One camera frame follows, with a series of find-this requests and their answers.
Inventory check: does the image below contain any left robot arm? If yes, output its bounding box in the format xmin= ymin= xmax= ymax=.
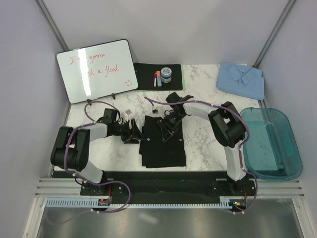
xmin=50 ymin=109 xmax=146 ymax=195

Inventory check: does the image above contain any teal transparent plastic bin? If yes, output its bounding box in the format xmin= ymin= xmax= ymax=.
xmin=240 ymin=108 xmax=303 ymax=181

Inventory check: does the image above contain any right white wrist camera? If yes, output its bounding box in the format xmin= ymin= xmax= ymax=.
xmin=152 ymin=106 xmax=166 ymax=118

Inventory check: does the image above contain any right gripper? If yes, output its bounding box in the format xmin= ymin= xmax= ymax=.
xmin=158 ymin=112 xmax=185 ymax=142

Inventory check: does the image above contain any black mat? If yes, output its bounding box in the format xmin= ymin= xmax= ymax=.
xmin=134 ymin=62 xmax=184 ymax=91

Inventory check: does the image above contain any red marker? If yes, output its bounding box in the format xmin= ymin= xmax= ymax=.
xmin=154 ymin=72 xmax=157 ymax=88

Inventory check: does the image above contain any white dry erase board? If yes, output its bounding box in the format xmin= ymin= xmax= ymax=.
xmin=56 ymin=39 xmax=138 ymax=104

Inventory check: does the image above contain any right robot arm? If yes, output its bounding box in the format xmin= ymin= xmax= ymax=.
xmin=158 ymin=92 xmax=248 ymax=195

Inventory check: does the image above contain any blue shirt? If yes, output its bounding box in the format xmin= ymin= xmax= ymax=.
xmin=216 ymin=62 xmax=264 ymax=101

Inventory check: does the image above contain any aluminium rail frame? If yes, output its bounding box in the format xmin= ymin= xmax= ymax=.
xmin=35 ymin=178 xmax=305 ymax=199

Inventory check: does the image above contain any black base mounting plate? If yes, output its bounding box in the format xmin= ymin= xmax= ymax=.
xmin=51 ymin=170 xmax=257 ymax=201

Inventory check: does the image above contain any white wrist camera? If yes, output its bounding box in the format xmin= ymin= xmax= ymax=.
xmin=122 ymin=109 xmax=132 ymax=122
xmin=152 ymin=106 xmax=166 ymax=118

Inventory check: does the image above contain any light blue cable duct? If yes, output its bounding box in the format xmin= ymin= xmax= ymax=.
xmin=45 ymin=198 xmax=233 ymax=209

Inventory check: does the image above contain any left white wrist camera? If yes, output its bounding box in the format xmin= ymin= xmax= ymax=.
xmin=122 ymin=109 xmax=132 ymax=122

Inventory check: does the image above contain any black long sleeve shirt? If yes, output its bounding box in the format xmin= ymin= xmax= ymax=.
xmin=139 ymin=116 xmax=186 ymax=169

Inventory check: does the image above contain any blue lidded jar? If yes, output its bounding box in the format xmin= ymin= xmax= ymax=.
xmin=160 ymin=67 xmax=172 ymax=83

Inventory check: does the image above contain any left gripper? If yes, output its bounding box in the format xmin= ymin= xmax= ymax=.
xmin=113 ymin=119 xmax=145 ymax=144

